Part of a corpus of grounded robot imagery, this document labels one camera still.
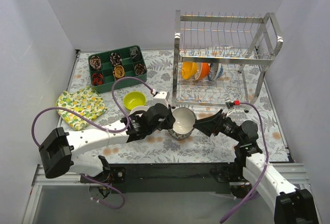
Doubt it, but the teal bowl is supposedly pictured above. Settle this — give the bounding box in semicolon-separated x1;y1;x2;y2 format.
171;107;196;135

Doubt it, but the steel two-tier dish rack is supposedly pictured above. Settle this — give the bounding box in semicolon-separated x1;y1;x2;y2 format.
172;10;284;107

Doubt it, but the yellow black rolled tie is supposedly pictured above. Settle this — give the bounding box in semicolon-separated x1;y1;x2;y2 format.
113;65;125;80

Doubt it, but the floral table mat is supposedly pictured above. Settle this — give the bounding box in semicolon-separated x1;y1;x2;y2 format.
90;50;289;163

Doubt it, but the yellow orange bowl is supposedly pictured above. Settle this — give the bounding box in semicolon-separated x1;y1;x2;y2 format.
181;61;198;80

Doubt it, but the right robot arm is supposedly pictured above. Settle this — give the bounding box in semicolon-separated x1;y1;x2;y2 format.
194;112;319;223

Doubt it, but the lemon print cloth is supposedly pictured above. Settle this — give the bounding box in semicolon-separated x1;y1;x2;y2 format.
55;86;108;131

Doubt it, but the dark grey rolled tie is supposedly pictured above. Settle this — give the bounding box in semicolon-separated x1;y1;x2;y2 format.
129;46;141;62

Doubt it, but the red black rolled tie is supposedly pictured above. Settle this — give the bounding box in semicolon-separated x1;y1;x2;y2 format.
92;73;104;86

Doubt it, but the green compartment tray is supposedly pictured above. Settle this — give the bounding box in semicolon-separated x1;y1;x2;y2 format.
88;45;147;93

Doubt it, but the dark floral rolled tie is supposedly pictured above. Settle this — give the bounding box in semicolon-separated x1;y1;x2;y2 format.
110;53;122;66

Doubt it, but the pink brown rolled tie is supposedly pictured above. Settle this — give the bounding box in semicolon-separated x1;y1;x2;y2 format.
89;55;102;71

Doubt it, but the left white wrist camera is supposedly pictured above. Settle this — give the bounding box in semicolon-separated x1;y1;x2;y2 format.
151;89;169;107

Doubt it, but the lime green bowl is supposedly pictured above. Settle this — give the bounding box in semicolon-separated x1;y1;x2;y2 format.
125;105;148;112
123;91;146;110

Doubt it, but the white ribbed bowl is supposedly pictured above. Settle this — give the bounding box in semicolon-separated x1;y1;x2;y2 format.
130;106;149;115

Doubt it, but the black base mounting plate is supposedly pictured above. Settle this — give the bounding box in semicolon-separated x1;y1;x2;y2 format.
104;163;252;194

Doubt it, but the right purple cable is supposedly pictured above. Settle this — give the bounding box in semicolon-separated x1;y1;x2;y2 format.
219;101;270;223

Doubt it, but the dark floral pink bowl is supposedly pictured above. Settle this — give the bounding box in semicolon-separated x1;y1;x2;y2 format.
168;129;193;141

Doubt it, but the blue floral white bowl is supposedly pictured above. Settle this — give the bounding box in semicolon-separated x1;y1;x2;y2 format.
207;63;223;81

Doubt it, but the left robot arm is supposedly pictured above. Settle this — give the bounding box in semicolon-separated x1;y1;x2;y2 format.
39;104;175;183

